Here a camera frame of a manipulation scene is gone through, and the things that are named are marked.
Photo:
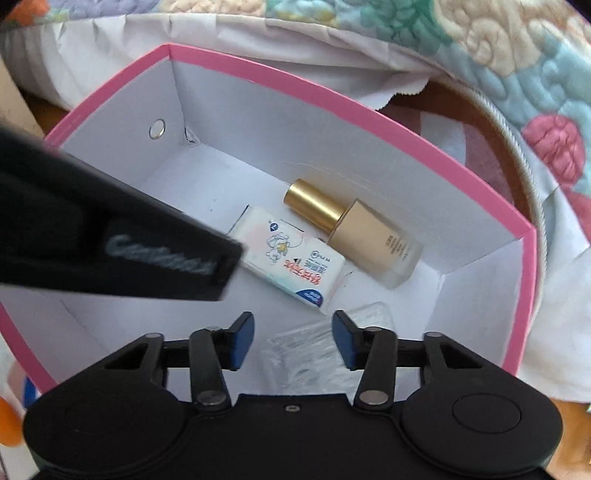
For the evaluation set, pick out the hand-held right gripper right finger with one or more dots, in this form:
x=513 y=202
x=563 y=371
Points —
x=345 y=339

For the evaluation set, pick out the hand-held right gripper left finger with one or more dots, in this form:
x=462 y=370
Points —
x=244 y=339

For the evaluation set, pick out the floral quilted bedspread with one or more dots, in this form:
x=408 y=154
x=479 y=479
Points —
x=531 y=69

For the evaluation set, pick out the orange makeup sponge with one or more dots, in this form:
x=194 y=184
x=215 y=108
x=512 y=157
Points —
x=9 y=422

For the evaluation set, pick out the blue wet wipes packet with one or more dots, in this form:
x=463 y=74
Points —
x=31 y=392

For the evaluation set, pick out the pink cardboard box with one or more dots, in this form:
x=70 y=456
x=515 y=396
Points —
x=323 y=152

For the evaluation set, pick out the clear floss pick box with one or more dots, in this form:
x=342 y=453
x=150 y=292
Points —
x=304 y=350

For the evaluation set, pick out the checkered floor rug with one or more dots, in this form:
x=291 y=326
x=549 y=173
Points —
x=485 y=138

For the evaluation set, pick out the white tissue packet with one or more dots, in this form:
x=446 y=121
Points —
x=295 y=263

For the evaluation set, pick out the gold cap foundation bottle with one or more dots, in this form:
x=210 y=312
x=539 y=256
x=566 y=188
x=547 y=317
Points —
x=369 y=230

